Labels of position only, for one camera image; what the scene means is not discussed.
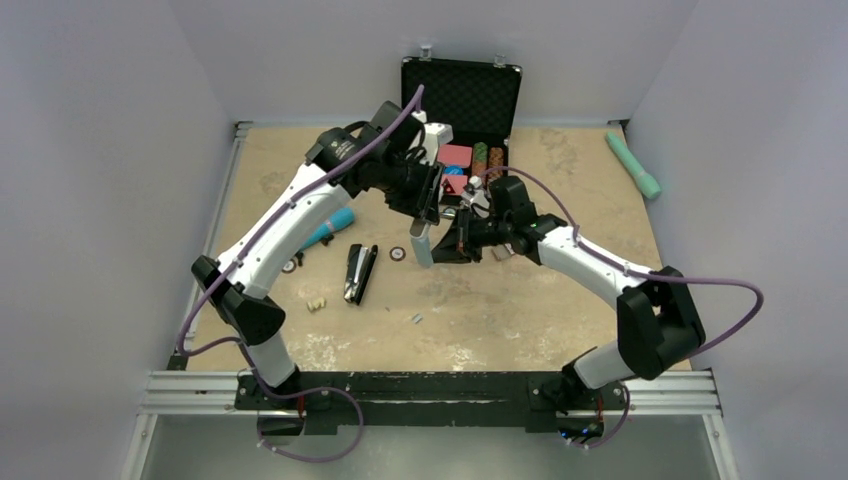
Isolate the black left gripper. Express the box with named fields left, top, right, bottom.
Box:
left=377, top=151, right=444, bottom=223

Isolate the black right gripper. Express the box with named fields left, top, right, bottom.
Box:
left=428, top=206, right=512, bottom=266

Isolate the light blue stapler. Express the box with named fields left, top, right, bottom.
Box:
left=409, top=219, right=434, bottom=269

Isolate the black stapler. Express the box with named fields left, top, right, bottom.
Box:
left=343, top=244, right=379, bottom=305

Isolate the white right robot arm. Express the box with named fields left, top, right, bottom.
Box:
left=410, top=176, right=705, bottom=407

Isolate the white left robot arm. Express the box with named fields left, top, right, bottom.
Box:
left=189, top=101, right=453, bottom=409

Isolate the staple box red white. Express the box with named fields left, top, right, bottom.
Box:
left=492, top=245, right=515, bottom=261

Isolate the pink card deck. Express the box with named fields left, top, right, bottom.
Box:
left=437, top=144, right=473, bottom=169

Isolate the blue marker pen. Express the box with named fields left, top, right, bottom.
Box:
left=301, top=207, right=355, bottom=250

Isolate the black poker chip case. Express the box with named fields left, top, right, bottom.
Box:
left=401, top=57, right=523, bottom=207

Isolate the small beige staple strip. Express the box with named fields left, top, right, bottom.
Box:
left=306, top=297, right=327, bottom=313

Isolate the teal green cylinder tool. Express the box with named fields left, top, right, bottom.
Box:
left=605, top=132, right=662, bottom=200

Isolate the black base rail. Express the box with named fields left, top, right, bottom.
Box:
left=234, top=371, right=625, bottom=438

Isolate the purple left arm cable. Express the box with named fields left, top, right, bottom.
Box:
left=176, top=83, right=427, bottom=464

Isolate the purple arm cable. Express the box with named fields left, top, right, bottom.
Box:
left=176, top=83, right=427, bottom=464
left=478, top=165, right=765, bottom=452

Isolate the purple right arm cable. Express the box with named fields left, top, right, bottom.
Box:
left=478, top=165, right=765, bottom=452

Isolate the aluminium frame rail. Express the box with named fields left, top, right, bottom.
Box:
left=123, top=127, right=738, bottom=479

